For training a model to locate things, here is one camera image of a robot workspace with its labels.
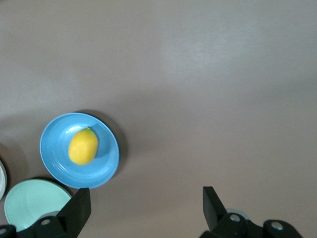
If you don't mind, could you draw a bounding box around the blue plate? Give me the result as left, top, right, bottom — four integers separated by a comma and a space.
39, 113, 120, 189

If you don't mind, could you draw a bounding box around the beige plate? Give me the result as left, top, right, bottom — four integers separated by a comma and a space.
0, 160, 8, 200

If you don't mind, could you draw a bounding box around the mint green plate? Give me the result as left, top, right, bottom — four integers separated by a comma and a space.
4, 179, 73, 233

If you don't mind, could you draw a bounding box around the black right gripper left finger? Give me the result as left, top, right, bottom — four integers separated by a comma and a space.
16, 187, 92, 238

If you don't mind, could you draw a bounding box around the yellow lemon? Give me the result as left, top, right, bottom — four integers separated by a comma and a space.
68, 126, 99, 166

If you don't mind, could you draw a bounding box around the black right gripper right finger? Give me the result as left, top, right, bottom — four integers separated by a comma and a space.
199, 186, 264, 238

